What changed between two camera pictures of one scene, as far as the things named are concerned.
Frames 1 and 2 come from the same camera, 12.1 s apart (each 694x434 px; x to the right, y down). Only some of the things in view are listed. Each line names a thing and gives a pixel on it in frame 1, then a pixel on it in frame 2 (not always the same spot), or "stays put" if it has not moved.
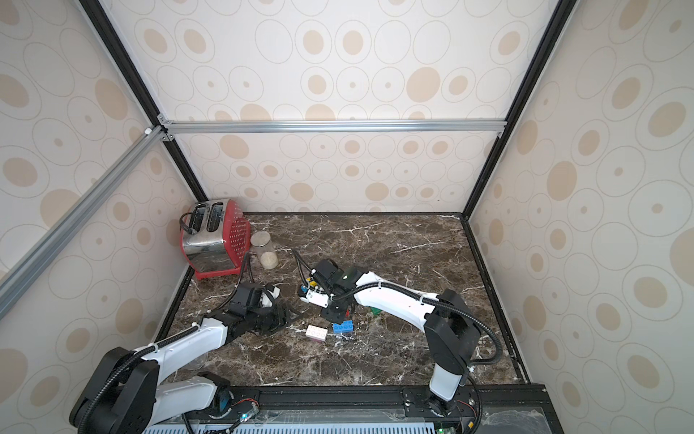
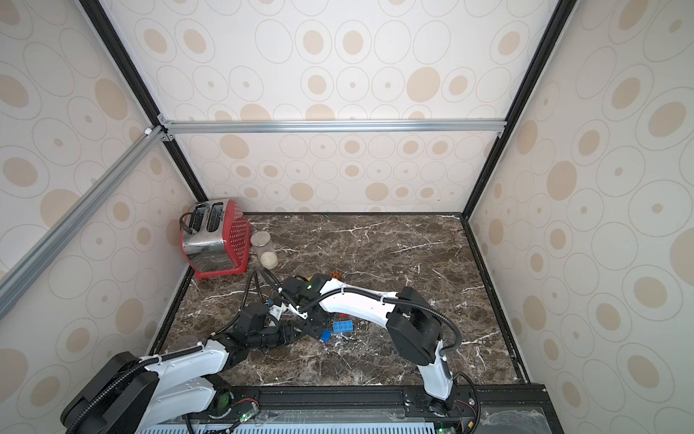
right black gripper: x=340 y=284 to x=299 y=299
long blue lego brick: x=347 y=325 stays put
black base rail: x=511 y=409 stays put
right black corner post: x=558 y=20 stays put
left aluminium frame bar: x=19 y=276 stays put
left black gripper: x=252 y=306 to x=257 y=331
